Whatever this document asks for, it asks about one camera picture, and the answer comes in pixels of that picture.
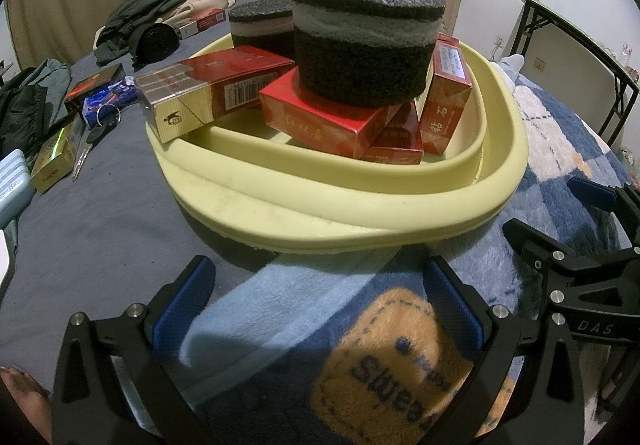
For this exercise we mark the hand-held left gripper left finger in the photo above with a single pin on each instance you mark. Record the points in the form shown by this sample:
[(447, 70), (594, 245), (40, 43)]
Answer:
[(182, 305)]

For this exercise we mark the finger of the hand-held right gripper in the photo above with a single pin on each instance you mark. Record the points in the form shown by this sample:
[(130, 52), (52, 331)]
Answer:
[(592, 195), (530, 237)]

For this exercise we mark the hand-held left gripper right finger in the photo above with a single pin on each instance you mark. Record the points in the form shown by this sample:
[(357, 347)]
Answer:
[(452, 305)]

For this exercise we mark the dark red cigarette box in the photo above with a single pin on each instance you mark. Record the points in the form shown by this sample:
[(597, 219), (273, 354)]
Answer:
[(397, 142)]

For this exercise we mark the orange red cigarette box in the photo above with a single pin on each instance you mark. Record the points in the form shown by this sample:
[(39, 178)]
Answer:
[(445, 95)]

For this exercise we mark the yellow plastic basin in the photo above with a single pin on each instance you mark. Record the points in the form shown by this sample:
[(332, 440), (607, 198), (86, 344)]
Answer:
[(320, 205)]

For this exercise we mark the red and gold cigarette box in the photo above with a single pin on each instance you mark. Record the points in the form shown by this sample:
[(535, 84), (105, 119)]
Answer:
[(210, 90)]

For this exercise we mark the large round dark sponge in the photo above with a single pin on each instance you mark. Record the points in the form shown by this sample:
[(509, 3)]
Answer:
[(367, 50)]

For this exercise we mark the small round dark sponge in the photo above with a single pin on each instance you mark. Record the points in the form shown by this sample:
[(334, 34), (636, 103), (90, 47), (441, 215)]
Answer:
[(260, 25)]

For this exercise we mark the blue and white fleece blanket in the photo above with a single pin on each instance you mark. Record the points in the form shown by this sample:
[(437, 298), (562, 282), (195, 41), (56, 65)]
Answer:
[(350, 325)]

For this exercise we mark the grey bed sheet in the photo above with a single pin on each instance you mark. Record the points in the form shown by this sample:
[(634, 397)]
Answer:
[(100, 225)]

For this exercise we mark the black folding table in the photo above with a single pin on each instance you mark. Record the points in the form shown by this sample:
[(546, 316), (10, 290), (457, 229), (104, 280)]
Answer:
[(575, 32)]

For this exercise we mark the person's leg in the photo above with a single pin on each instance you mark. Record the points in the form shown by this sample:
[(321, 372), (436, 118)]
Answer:
[(20, 400)]

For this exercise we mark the light blue case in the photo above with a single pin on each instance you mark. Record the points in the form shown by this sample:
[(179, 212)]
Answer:
[(10, 180)]

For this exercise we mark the blue packet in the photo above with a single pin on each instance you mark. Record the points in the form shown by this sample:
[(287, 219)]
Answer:
[(107, 101)]

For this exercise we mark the dark brown box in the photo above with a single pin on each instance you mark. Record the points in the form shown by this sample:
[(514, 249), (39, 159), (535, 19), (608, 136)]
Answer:
[(95, 82)]

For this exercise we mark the grey green jacket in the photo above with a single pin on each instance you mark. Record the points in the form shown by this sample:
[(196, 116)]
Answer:
[(30, 100)]

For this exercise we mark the red box with dark edge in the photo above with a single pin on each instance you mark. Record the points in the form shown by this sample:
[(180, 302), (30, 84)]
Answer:
[(205, 19)]

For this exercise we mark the dark green clothing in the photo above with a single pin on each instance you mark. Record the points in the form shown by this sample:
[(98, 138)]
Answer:
[(140, 10)]

